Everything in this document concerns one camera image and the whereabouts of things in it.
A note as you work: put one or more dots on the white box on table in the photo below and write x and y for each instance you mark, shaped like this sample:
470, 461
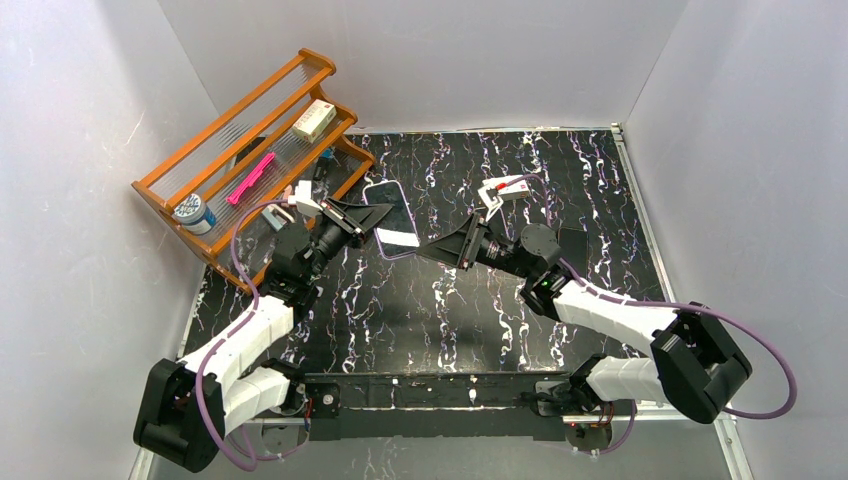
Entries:
504, 188

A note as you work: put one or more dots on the small black phone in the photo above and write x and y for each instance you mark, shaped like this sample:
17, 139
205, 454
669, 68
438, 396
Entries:
575, 248

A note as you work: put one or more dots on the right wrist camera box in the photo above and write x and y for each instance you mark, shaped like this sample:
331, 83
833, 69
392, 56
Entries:
492, 207

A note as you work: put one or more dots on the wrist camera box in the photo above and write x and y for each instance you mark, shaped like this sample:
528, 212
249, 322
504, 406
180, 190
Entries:
492, 207
301, 199

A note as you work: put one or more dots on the black base rail with mounts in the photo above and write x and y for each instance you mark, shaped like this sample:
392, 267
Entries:
547, 407

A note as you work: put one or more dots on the small black blue item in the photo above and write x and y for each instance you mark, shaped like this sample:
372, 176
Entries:
322, 165

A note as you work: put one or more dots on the orange wooden shelf rack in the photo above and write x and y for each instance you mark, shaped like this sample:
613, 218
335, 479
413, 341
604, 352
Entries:
216, 160

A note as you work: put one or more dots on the cream cardboard box on shelf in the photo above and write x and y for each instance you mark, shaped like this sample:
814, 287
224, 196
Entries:
314, 120

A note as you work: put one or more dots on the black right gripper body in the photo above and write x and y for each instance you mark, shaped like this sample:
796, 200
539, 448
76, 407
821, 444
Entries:
472, 240

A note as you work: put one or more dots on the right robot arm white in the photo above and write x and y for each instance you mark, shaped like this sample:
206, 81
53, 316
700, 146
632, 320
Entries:
688, 361

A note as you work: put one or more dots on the blue jar with lid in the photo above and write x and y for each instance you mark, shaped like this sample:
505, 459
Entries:
195, 215

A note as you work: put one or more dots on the light blue white stapler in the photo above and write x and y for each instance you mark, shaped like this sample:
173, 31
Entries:
276, 217

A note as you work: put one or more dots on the pink plastic tool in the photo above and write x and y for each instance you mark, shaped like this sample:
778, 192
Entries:
250, 180

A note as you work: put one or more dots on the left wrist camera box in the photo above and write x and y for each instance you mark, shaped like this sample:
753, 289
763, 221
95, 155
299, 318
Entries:
301, 199

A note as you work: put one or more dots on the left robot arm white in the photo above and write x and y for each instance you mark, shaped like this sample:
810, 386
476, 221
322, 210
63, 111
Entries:
191, 405

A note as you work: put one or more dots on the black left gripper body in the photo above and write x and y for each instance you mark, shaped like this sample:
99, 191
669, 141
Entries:
342, 225

